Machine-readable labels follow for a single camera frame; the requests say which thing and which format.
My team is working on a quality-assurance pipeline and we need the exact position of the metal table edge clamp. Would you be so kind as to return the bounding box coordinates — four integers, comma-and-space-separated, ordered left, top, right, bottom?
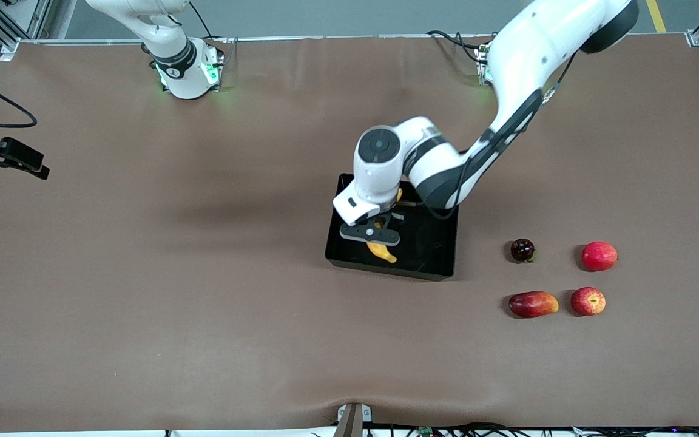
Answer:
336, 402, 373, 437

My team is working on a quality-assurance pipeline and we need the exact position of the black right arm base cable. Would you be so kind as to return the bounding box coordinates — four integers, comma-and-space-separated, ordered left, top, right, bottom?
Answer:
187, 0, 230, 43

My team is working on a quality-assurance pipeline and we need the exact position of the black arm base cable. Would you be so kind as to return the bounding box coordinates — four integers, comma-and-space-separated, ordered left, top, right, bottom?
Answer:
427, 29, 496, 64
187, 0, 230, 43

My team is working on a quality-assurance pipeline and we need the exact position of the red yellow mango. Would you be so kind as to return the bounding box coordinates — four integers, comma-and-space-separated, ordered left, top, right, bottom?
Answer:
508, 291, 560, 319

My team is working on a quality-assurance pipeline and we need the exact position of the red apple upper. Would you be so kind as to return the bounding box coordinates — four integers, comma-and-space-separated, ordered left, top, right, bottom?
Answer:
581, 241, 619, 272

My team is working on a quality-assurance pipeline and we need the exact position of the red yellow apple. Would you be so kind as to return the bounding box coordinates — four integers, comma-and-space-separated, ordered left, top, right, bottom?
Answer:
570, 286, 607, 317

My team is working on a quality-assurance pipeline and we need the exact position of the black plastic box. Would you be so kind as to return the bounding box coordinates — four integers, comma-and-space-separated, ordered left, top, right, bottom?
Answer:
325, 174, 461, 282

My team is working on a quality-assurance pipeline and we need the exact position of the dark purple mangosteen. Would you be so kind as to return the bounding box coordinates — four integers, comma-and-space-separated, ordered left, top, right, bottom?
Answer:
510, 238, 536, 264

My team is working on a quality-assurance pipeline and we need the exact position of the black left arm base cable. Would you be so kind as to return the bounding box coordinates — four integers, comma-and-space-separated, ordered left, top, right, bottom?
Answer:
427, 29, 496, 64

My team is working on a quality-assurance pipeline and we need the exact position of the yellow banana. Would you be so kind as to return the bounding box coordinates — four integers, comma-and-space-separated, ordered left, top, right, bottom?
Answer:
366, 187, 404, 264

